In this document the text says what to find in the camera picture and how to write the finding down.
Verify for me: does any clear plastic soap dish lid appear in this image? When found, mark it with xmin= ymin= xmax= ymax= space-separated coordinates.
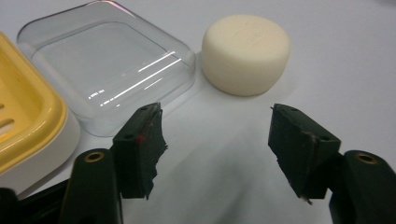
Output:
xmin=16 ymin=0 xmax=197 ymax=138

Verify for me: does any round cream soap bar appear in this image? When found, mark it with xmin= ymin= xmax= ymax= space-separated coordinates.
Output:
xmin=201 ymin=13 xmax=292 ymax=97

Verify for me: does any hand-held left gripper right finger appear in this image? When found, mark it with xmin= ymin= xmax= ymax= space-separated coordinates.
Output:
xmin=267 ymin=103 xmax=396 ymax=224

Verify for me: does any yellow and white soap dish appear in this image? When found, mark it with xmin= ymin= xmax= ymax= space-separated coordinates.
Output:
xmin=0 ymin=31 xmax=82 ymax=196

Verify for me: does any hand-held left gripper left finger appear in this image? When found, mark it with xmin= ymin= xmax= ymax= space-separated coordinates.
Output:
xmin=57 ymin=102 xmax=169 ymax=224

